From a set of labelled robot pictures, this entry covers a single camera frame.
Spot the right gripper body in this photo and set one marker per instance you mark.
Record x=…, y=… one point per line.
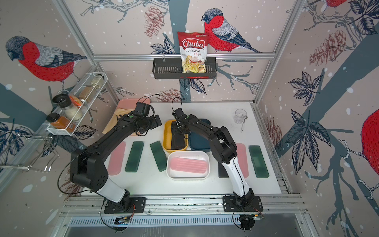
x=179, y=130

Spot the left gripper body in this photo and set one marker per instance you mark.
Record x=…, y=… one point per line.
x=151, y=123

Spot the black pencil case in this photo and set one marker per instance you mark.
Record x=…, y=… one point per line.
x=181, y=140
x=222, y=173
x=174, y=142

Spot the green pencil case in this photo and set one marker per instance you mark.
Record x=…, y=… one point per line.
x=134, y=157
x=258, y=162
x=159, y=155

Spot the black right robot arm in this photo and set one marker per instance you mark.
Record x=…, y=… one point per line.
x=223, y=149

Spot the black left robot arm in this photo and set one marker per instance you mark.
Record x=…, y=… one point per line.
x=87, y=167

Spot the yellow storage box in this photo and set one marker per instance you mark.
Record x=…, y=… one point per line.
x=167, y=138

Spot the dark teal storage box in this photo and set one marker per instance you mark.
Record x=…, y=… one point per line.
x=198, y=143

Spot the white storage box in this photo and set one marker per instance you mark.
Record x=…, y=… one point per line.
x=178, y=175

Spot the pink tray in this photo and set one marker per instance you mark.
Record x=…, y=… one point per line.
x=124, y=107

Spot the clear measuring cup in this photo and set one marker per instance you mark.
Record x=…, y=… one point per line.
x=240, y=118

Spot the tan spice jar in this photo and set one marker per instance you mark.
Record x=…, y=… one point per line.
x=89, y=92

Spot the Chuba cassava chips bag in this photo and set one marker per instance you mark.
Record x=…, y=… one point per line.
x=193, y=50

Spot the black lid spice grinder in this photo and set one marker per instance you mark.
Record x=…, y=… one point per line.
x=71, y=111

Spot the orange spice jar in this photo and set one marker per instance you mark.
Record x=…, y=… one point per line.
x=60, y=122

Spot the black wire basket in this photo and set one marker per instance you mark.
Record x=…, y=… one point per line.
x=171, y=69

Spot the white wire spice rack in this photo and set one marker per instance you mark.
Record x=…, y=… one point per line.
x=84, y=107

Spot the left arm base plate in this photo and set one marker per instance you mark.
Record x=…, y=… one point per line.
x=136, y=205

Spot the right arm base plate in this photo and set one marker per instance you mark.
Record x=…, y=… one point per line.
x=230, y=205

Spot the metal wire hook rack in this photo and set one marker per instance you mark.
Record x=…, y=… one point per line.
x=33, y=152

